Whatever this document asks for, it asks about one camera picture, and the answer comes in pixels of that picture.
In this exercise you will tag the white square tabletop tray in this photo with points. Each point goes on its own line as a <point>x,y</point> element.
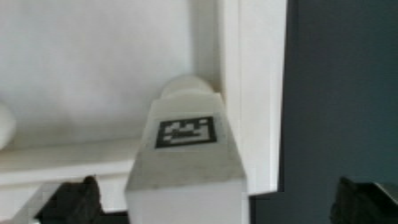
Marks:
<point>93,52</point>

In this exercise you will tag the white table leg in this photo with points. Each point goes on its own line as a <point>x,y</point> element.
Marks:
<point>187,182</point>

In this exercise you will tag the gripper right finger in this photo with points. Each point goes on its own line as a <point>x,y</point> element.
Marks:
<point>366,203</point>

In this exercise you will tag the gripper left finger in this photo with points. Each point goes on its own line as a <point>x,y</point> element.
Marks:
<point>64,204</point>

